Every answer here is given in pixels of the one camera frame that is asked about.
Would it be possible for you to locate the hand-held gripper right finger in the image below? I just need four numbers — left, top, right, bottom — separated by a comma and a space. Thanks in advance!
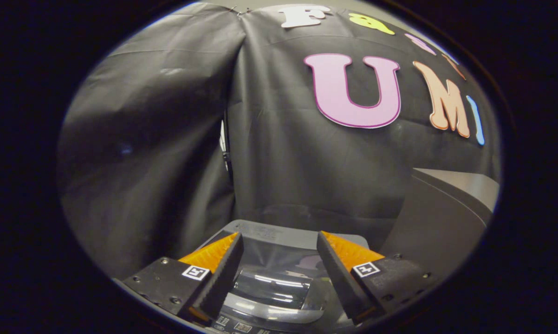
317, 231, 440, 325

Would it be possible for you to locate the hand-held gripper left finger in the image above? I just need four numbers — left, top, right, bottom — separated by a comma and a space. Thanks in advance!
121, 232, 244, 323

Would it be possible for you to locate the grey cabinet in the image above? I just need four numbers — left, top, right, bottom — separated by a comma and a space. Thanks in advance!
379, 168, 500, 279

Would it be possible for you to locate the black backdrop cloth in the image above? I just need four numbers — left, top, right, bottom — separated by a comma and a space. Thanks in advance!
56, 2, 500, 279

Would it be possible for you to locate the dark grey washing machine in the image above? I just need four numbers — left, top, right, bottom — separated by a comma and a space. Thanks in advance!
200, 219, 370, 334

